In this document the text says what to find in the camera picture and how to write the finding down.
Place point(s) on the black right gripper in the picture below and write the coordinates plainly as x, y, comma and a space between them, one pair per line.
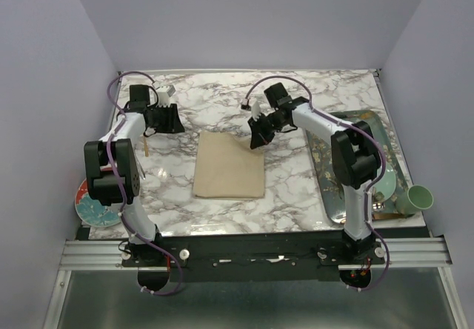
258, 137

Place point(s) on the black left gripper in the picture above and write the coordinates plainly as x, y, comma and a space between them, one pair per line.
173, 124

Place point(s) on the beige linen napkin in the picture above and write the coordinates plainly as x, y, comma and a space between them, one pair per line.
226, 168

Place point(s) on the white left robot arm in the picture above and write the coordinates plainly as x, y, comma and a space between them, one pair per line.
113, 173

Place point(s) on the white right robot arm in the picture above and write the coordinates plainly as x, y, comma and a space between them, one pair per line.
358, 161

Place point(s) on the gold spoon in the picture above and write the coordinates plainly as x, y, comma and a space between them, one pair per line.
146, 148

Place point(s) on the silver fork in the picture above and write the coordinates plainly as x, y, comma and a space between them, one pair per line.
140, 170

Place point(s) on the floral teal serving tray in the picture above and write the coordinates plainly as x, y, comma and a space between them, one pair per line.
332, 193

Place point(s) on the red and blue round plate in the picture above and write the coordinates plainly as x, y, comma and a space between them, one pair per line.
91, 211

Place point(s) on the mint green plate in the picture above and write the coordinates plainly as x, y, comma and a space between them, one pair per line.
386, 186

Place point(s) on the mint green cup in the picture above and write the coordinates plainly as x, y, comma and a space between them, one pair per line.
416, 199

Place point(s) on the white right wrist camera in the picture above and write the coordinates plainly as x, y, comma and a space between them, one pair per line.
255, 111

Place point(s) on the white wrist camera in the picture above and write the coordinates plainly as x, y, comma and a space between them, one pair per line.
164, 94
255, 111

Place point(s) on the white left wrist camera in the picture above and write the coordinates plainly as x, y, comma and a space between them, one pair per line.
164, 94

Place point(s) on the black mounting base plate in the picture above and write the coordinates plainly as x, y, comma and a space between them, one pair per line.
255, 257

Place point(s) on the aluminium frame rail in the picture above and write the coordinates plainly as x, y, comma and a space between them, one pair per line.
105, 255

